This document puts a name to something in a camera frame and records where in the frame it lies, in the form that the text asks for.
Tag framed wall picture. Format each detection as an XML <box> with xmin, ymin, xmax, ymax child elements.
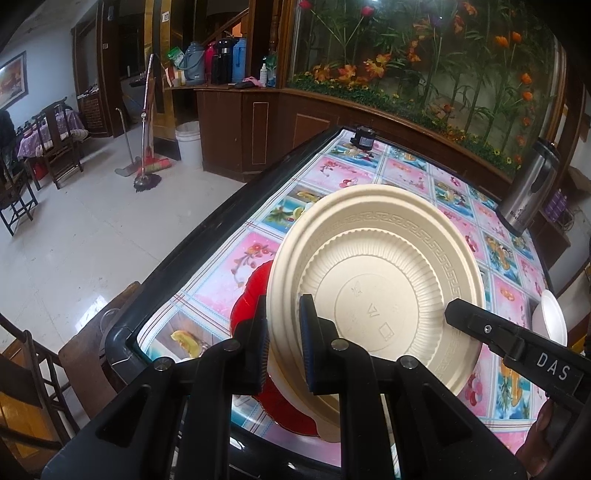
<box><xmin>0</xmin><ymin>51</ymin><xmax>27</xmax><ymax>110</ymax></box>

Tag black framed table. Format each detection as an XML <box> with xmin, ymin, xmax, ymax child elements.
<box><xmin>105</xmin><ymin>124</ymin><xmax>560</xmax><ymax>480</ymax></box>

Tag purple bottles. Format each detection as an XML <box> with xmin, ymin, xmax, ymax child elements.
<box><xmin>545</xmin><ymin>189</ymin><xmax>570</xmax><ymax>220</ymax></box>

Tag red broom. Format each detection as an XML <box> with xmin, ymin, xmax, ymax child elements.
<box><xmin>115</xmin><ymin>108</ymin><xmax>175</xmax><ymax>179</ymax></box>

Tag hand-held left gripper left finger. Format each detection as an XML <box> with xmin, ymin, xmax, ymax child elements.
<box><xmin>41</xmin><ymin>295</ymin><xmax>271</xmax><ymax>480</ymax></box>

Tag small white foam bowl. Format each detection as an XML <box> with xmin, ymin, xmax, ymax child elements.
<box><xmin>531</xmin><ymin>290</ymin><xmax>568</xmax><ymax>347</ymax></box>

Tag red plate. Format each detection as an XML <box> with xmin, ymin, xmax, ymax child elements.
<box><xmin>229</xmin><ymin>259</ymin><xmax>325</xmax><ymax>438</ymax></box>

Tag black flask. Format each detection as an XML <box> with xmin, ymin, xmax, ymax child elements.
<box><xmin>212</xmin><ymin>39</ymin><xmax>236</xmax><ymax>85</ymax></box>

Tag dark mop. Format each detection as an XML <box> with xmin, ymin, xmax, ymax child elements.
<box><xmin>134</xmin><ymin>53</ymin><xmax>163</xmax><ymax>193</ymax></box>

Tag grey-green thermos jug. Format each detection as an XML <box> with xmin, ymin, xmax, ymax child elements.
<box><xmin>178</xmin><ymin>42</ymin><xmax>206</xmax><ymax>85</ymax></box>

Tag woven basket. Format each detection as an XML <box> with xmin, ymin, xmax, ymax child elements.
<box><xmin>78</xmin><ymin>90</ymin><xmax>103</xmax><ymax>135</ymax></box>

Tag blue bottle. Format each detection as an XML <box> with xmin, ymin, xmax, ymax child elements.
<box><xmin>232</xmin><ymin>38</ymin><xmax>248</xmax><ymax>83</ymax></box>

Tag small black device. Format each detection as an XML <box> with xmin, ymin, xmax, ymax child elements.
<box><xmin>349</xmin><ymin>126</ymin><xmax>378</xmax><ymax>151</ymax></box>

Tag cardboard box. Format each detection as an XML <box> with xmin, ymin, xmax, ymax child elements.
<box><xmin>568</xmin><ymin>166</ymin><xmax>591</xmax><ymax>195</ymax></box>

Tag person's right hand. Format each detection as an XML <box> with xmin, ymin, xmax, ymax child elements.
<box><xmin>515</xmin><ymin>399</ymin><xmax>557</xmax><ymax>480</ymax></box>

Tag large beige ribbed bowl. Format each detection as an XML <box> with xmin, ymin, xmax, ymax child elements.
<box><xmin>267</xmin><ymin>185</ymin><xmax>486</xmax><ymax>402</ymax></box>

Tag stainless steel thermos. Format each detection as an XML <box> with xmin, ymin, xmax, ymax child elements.
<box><xmin>496</xmin><ymin>137</ymin><xmax>561</xmax><ymax>237</ymax></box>

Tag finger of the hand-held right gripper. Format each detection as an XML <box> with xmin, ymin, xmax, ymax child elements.
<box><xmin>444</xmin><ymin>298</ymin><xmax>533</xmax><ymax>366</ymax></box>

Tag artificial flower display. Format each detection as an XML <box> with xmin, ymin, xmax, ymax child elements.
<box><xmin>286</xmin><ymin>0</ymin><xmax>570</xmax><ymax>172</ymax></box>

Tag printed floral tablecloth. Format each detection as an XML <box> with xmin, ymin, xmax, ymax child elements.
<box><xmin>139</xmin><ymin>129</ymin><xmax>555</xmax><ymax>462</ymax></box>

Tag brown wooden stool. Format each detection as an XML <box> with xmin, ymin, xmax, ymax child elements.
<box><xmin>58</xmin><ymin>281</ymin><xmax>142</xmax><ymax>416</ymax></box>

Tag table with purple cloth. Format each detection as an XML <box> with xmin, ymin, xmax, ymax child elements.
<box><xmin>16</xmin><ymin>110</ymin><xmax>88</xmax><ymax>160</ymax></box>

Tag white plastic bucket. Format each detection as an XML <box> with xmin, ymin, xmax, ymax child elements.
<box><xmin>175</xmin><ymin>121</ymin><xmax>204</xmax><ymax>170</ymax></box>

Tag brown wooden cabinet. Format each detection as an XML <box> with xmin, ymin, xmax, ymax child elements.
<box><xmin>194</xmin><ymin>85</ymin><xmax>511</xmax><ymax>188</ymax></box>

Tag dark wooden chair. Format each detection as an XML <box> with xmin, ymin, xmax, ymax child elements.
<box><xmin>39</xmin><ymin>97</ymin><xmax>87</xmax><ymax>190</ymax></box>
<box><xmin>0</xmin><ymin>314</ymin><xmax>85</xmax><ymax>464</ymax></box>
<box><xmin>0</xmin><ymin>138</ymin><xmax>38</xmax><ymax>236</ymax></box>

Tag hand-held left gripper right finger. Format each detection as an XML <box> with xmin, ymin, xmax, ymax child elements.
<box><xmin>298</xmin><ymin>293</ymin><xmax>527</xmax><ymax>480</ymax></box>

